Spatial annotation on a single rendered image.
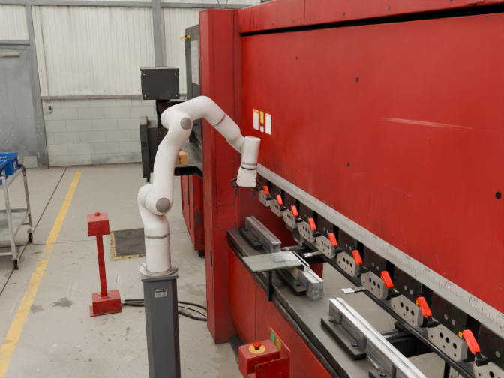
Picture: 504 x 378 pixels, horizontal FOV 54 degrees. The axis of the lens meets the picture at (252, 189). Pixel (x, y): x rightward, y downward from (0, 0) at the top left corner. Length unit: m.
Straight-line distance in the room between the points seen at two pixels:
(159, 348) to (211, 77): 1.63
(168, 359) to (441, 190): 1.70
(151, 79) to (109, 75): 6.23
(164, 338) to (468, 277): 1.61
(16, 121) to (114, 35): 2.29
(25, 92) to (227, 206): 6.73
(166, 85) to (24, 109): 6.54
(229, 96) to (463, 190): 2.04
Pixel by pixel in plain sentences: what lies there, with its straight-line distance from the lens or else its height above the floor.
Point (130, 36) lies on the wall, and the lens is 9.48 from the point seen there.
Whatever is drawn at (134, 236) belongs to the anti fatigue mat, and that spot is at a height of 0.01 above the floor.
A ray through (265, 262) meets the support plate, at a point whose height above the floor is 1.00.
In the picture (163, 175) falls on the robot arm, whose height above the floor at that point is 1.49.
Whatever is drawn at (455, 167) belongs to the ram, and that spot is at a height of 1.74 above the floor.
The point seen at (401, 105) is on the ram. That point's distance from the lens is 1.69.
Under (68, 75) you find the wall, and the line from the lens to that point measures 9.56.
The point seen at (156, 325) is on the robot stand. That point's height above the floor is 0.74.
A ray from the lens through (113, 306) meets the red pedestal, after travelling 4.29.
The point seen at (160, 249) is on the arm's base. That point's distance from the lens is 2.45.
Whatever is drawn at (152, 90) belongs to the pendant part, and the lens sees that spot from 3.29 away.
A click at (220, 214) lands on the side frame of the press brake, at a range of 3.37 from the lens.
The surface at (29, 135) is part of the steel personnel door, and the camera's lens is 9.72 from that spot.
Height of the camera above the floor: 2.05
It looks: 15 degrees down
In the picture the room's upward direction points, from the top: straight up
